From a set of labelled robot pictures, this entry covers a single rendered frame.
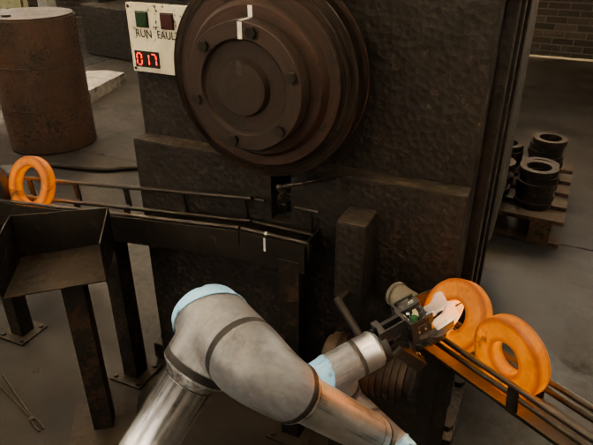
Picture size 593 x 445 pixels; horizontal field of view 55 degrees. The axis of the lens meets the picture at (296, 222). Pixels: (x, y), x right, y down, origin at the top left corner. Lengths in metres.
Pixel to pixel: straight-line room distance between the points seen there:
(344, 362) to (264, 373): 0.33
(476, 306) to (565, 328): 1.34
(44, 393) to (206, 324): 1.39
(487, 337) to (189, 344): 0.57
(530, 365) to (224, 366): 0.55
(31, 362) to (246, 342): 1.61
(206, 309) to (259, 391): 0.16
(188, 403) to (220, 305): 0.16
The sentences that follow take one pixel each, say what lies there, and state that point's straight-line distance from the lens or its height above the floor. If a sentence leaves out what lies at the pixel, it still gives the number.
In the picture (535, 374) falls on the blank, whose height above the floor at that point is 0.74.
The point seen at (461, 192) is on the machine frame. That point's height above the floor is 0.87.
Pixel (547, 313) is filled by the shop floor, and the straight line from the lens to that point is 2.59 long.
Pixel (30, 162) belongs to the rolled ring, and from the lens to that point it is 2.06.
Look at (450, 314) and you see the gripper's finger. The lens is 1.22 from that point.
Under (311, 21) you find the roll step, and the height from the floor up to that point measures 1.25.
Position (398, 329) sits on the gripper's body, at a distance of 1.15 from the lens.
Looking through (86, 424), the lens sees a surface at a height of 0.01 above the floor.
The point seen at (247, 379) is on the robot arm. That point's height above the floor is 0.88.
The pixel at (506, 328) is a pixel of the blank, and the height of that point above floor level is 0.79.
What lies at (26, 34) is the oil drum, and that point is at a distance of 4.05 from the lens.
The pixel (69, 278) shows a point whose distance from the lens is 1.62.
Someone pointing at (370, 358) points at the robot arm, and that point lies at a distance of 1.13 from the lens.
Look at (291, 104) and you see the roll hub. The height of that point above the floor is 1.09.
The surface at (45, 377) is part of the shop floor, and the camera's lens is 2.28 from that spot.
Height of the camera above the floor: 1.45
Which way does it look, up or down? 28 degrees down
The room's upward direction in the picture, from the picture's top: straight up
